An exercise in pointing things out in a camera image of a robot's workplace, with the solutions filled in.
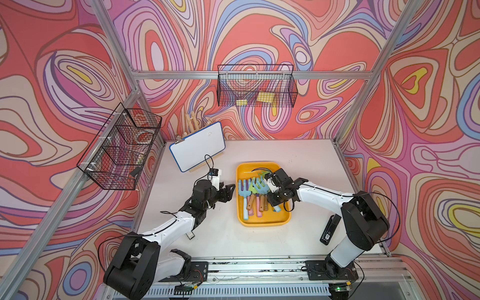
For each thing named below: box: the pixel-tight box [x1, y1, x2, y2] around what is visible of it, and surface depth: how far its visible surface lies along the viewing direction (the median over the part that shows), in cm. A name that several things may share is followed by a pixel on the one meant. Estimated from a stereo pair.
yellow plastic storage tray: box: [235, 161, 292, 227], surface depth 90 cm
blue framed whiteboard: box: [169, 121, 226, 173], surface depth 93 cm
